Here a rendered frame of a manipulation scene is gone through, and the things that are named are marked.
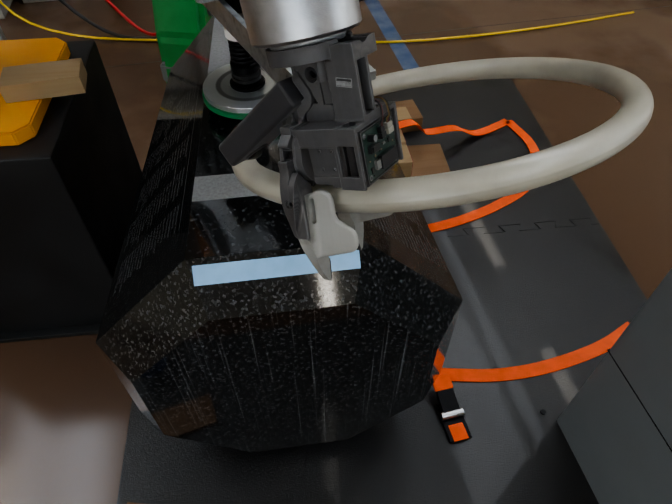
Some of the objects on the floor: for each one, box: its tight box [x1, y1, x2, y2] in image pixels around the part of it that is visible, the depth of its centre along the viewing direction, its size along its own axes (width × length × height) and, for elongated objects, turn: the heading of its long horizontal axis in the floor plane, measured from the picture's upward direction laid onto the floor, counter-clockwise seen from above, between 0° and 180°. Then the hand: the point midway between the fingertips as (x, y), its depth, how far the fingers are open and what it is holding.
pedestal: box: [0, 40, 142, 343], centre depth 176 cm, size 66×66×74 cm
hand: (336, 252), depth 53 cm, fingers closed on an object, 5 cm apart
